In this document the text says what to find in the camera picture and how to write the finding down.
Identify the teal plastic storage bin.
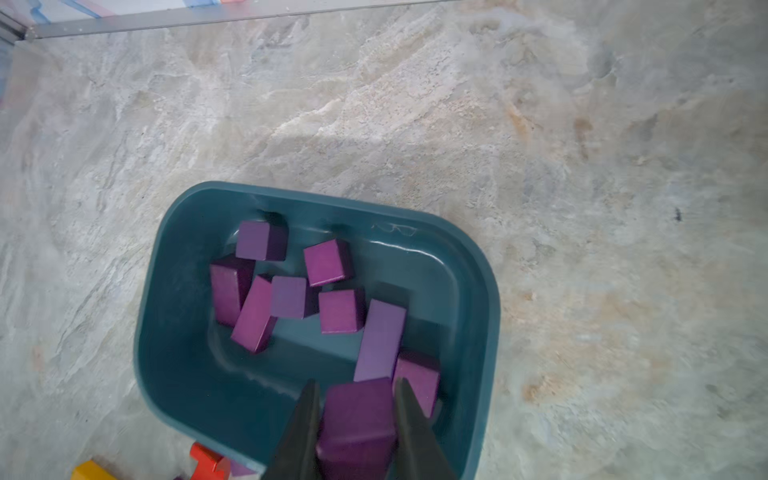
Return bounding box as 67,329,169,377
134,181,501,479

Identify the yellow-orange brick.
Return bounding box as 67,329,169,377
71,460,117,480

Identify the purple cube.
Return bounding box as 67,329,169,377
319,288,366,335
271,276,320,319
393,350,440,419
304,239,354,287

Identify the purple block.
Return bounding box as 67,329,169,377
316,377,397,479

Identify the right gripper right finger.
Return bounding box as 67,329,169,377
394,378,458,480

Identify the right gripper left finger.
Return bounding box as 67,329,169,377
262,380,322,480

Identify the purple long brick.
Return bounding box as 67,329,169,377
231,275,277,354

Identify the red arch brick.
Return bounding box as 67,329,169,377
190,442,231,480

